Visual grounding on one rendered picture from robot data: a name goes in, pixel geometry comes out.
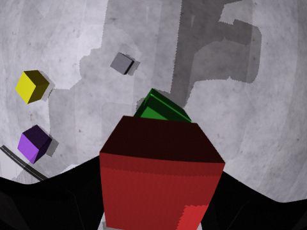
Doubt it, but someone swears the purple cube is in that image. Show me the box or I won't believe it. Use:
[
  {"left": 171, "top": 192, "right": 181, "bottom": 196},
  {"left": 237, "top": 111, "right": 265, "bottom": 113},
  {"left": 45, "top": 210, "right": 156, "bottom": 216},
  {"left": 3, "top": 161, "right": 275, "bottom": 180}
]
[{"left": 18, "top": 125, "right": 52, "bottom": 164}]

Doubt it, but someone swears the red block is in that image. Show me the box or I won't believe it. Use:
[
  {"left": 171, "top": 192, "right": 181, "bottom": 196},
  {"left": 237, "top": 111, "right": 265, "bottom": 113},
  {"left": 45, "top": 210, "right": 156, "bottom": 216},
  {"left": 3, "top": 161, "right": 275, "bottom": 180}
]
[{"left": 99, "top": 115, "right": 225, "bottom": 230}]

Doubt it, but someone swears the yellow cube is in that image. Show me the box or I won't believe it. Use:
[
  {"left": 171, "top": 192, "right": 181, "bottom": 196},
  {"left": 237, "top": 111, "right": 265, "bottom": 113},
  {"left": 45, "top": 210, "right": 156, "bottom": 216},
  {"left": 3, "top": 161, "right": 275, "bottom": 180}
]
[{"left": 15, "top": 70, "right": 49, "bottom": 104}]

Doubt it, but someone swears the green block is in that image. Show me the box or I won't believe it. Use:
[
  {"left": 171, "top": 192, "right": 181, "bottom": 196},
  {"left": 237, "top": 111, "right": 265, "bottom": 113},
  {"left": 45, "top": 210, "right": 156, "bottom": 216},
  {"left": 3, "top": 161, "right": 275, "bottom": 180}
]
[
  {"left": 136, "top": 95, "right": 191, "bottom": 123},
  {"left": 133, "top": 89, "right": 192, "bottom": 122}
]

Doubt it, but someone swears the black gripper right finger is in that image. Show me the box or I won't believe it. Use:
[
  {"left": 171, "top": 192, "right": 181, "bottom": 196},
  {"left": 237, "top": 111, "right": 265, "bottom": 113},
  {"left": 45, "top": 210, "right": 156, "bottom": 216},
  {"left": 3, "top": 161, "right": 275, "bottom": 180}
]
[{"left": 200, "top": 172, "right": 307, "bottom": 230}]

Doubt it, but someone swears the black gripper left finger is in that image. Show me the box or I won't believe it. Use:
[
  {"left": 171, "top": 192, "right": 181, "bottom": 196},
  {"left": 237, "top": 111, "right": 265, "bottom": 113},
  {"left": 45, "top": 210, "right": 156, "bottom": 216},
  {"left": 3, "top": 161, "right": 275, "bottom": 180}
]
[{"left": 0, "top": 156, "right": 104, "bottom": 230}]

